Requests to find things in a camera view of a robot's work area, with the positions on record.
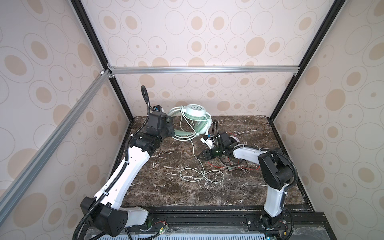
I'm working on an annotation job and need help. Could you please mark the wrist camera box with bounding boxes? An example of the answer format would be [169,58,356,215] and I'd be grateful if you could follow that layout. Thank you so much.
[201,135,216,149]
[152,105,164,112]

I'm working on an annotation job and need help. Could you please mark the horizontal aluminium frame bar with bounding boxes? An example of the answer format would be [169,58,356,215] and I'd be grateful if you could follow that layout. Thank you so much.
[110,65,300,75]

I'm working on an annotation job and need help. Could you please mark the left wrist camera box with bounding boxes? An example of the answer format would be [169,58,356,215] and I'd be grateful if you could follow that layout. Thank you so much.
[152,105,164,112]

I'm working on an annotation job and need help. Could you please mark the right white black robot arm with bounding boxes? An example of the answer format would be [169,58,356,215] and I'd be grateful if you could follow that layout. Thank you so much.
[198,132,299,230]

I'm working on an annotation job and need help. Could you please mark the white black red-cabled headphones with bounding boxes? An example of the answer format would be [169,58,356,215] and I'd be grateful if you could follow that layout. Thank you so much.
[215,134,266,169]

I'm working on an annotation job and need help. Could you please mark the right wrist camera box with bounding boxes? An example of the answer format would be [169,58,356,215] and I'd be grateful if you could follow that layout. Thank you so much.
[201,135,216,149]

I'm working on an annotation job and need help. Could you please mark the right black frame post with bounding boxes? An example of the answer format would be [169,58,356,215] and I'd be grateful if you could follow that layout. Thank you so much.
[268,0,347,124]

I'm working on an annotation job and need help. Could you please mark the left slanted aluminium frame bar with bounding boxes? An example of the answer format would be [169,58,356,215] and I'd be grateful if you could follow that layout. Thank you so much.
[1,69,111,225]

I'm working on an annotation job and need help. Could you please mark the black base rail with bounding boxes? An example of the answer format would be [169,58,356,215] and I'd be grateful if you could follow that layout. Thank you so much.
[77,205,331,240]

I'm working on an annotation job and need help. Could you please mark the black frame post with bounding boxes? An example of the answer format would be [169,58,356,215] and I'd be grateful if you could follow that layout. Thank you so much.
[268,0,347,124]
[70,0,135,122]

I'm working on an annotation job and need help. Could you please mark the mint green wired headphones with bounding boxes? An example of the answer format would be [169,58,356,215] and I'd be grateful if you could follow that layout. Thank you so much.
[168,104,225,184]

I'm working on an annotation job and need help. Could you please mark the left black frame post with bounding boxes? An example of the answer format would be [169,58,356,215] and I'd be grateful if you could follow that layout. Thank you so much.
[70,0,135,122]

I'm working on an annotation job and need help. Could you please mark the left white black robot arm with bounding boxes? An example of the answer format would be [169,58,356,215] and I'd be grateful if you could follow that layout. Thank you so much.
[73,86,175,240]

